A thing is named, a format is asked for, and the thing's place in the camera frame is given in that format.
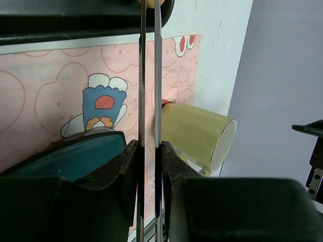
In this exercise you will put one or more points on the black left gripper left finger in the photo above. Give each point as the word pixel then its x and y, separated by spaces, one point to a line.
pixel 97 207

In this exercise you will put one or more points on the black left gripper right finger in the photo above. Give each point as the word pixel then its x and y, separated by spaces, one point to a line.
pixel 234 209

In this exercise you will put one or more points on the stainless steel tongs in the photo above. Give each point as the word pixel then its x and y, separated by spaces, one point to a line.
pixel 150 194

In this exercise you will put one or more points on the dark teal square plate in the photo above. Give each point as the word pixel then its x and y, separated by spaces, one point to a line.
pixel 72 159

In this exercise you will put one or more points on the pale green mug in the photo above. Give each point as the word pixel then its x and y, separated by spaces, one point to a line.
pixel 200 137

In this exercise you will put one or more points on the pink bunny placemat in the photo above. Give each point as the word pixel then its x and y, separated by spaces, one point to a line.
pixel 52 96

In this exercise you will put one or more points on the black baking tray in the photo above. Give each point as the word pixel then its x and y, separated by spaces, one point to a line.
pixel 34 21

